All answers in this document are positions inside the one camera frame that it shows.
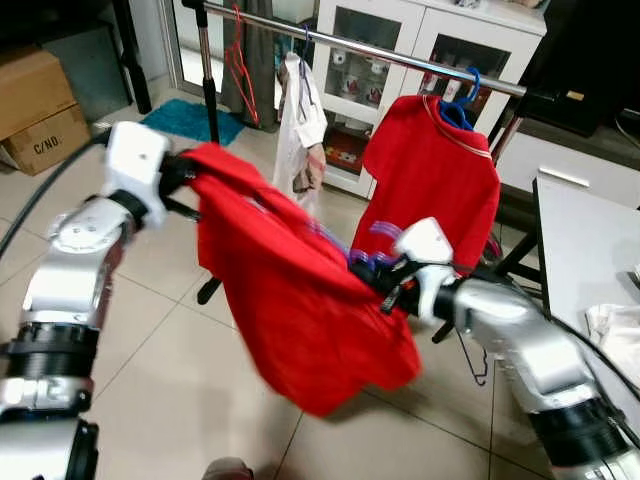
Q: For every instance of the red t-shirt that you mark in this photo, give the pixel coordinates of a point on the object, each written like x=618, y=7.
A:
x=290, y=300

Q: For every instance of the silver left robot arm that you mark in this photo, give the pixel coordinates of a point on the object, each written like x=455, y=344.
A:
x=70, y=270

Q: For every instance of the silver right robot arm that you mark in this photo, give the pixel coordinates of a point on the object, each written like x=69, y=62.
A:
x=520, y=340

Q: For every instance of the red hanger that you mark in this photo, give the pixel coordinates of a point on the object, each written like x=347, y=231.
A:
x=230, y=60

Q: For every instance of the bright blue plastic hanger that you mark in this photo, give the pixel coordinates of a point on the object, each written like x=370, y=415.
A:
x=455, y=115

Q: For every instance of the teal floor mat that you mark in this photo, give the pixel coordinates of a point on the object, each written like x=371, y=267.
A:
x=190, y=122

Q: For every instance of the white framed glass door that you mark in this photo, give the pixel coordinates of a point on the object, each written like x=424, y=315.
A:
x=190, y=50

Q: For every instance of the white collared shirt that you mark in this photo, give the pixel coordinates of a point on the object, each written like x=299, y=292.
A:
x=295, y=130

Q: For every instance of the white low cabinet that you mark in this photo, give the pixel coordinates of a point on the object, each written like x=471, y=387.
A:
x=600, y=165

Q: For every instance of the grey curtain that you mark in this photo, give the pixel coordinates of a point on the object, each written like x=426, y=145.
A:
x=270, y=50

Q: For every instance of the plain cardboard box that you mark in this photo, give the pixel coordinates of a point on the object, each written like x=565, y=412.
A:
x=35, y=90

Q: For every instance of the black desk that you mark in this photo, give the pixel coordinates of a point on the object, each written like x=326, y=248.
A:
x=60, y=15

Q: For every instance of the metal clothes rack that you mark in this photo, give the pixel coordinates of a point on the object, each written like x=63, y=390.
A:
x=380, y=54

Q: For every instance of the white cloth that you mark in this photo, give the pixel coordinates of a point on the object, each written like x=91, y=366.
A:
x=615, y=335

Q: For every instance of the black television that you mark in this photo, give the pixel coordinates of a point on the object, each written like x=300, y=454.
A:
x=570, y=50

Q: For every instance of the white glass-door cabinet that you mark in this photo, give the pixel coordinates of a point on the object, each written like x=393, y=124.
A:
x=415, y=30

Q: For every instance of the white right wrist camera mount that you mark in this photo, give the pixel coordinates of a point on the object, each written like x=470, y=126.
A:
x=425, y=243

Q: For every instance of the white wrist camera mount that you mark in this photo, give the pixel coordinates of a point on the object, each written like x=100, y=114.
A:
x=425, y=243
x=135, y=165

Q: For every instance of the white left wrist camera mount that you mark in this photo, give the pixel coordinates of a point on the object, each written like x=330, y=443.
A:
x=135, y=165

